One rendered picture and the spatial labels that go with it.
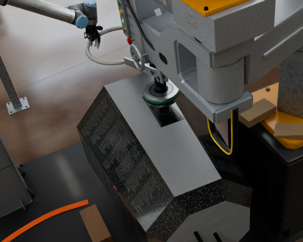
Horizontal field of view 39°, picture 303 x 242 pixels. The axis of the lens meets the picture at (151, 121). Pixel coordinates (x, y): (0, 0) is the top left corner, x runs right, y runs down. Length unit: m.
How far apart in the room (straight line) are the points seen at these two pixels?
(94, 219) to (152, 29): 1.41
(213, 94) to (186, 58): 0.25
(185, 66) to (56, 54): 3.16
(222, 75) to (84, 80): 2.84
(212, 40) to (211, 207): 0.86
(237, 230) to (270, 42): 0.98
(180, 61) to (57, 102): 2.44
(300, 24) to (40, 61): 3.44
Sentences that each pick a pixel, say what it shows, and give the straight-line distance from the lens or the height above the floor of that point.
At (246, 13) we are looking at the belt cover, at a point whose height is 1.71.
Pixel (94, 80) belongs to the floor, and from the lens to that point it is 4.35.
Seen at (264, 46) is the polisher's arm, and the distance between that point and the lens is 1.81.
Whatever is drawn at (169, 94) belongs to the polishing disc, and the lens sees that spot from 2.50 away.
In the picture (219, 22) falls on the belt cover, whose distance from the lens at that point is 1.44.
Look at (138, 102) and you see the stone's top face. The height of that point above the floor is 0.86.
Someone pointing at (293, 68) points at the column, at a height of 1.09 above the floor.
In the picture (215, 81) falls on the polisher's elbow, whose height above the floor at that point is 1.40.
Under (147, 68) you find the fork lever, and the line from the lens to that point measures 2.44.
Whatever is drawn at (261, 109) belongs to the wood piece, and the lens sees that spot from 2.45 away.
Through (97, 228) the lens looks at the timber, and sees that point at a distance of 2.87.
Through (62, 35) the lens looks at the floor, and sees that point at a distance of 5.32.
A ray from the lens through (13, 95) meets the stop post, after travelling 4.22.
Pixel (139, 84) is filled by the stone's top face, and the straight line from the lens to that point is 2.67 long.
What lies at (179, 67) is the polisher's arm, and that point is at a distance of 1.92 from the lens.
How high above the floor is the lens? 2.41
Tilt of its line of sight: 41 degrees down
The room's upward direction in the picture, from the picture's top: 10 degrees counter-clockwise
